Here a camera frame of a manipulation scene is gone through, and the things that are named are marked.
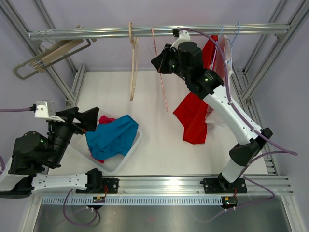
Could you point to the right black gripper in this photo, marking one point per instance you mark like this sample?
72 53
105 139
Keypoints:
163 62

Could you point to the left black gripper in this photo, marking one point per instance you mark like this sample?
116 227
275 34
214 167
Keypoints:
88 119

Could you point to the magenta t shirt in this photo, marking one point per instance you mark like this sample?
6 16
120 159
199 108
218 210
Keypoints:
99 142

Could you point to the beige plastic hanger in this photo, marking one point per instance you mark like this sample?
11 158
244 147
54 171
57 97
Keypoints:
135 60

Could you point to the pink hanger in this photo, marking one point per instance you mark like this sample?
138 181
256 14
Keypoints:
161 79

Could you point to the blue t shirt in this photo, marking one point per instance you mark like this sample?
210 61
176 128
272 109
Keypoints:
124 130

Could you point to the red t shirt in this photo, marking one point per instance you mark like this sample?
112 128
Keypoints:
191 113

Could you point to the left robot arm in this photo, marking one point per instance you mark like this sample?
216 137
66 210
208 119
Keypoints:
33 153

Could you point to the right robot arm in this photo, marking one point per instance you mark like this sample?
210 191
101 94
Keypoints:
185 61

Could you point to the white t shirt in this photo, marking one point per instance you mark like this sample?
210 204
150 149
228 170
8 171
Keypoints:
214 61

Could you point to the beige empty hanger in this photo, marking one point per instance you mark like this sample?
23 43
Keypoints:
59 51

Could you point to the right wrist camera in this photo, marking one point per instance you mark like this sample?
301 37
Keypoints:
181 36

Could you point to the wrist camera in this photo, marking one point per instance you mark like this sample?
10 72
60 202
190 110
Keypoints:
45 110
181 36

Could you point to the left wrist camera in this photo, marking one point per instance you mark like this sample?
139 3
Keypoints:
45 110

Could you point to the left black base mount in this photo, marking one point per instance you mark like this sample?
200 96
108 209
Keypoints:
105 185

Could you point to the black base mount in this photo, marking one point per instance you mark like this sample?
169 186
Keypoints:
105 185
212 185

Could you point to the blue wire hanger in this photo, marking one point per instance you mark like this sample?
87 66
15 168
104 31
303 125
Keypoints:
236 35

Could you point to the white cable duct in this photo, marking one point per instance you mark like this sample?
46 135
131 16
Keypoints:
134 200

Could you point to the aluminium hanging rail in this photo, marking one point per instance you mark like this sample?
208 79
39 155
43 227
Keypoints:
98 33

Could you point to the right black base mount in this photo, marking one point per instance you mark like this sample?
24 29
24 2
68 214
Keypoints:
212 185

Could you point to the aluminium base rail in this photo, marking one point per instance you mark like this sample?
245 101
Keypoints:
160 185

